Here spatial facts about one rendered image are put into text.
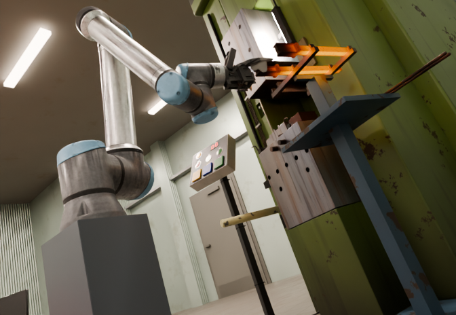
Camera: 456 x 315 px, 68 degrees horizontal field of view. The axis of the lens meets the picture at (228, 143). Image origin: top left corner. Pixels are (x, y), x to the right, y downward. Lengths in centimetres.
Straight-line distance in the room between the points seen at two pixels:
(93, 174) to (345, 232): 106
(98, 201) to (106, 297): 26
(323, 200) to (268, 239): 489
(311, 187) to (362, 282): 45
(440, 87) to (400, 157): 53
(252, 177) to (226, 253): 161
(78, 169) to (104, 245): 25
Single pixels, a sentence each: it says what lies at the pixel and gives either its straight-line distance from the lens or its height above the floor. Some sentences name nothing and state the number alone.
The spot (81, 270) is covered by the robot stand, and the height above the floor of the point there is 48.
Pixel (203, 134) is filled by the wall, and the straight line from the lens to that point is 746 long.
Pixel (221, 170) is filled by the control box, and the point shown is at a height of 95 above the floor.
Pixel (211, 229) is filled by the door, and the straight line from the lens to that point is 723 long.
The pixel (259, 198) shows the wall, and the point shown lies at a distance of 650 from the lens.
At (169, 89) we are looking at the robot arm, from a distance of 99.
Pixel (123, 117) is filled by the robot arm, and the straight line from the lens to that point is 130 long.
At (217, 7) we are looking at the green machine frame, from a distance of 273.
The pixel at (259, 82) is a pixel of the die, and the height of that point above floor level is 129.
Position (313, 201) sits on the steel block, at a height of 54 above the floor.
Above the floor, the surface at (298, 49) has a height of 101.
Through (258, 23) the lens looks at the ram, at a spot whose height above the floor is 165.
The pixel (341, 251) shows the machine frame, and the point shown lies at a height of 29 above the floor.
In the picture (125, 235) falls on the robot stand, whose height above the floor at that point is 54.
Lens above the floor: 35
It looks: 20 degrees up
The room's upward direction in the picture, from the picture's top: 20 degrees counter-clockwise
